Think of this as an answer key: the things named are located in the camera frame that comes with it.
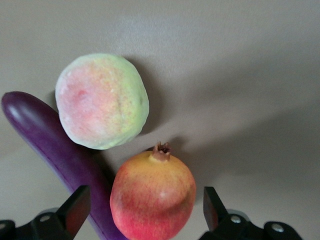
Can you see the brown table cover mat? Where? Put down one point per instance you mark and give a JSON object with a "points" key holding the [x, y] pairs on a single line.
{"points": [[225, 75]]}

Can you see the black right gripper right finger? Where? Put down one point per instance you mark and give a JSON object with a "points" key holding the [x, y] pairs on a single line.
{"points": [[215, 210]]}

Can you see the red yellow pomegranate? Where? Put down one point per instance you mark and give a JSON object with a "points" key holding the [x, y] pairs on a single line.
{"points": [[152, 197]]}

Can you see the pink green peach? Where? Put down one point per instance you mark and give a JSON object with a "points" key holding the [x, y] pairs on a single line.
{"points": [[102, 102]]}

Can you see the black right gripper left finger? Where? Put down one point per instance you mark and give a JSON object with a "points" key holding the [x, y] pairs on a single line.
{"points": [[70, 212]]}

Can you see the long purple eggplant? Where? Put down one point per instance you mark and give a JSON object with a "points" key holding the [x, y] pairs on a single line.
{"points": [[52, 145]]}

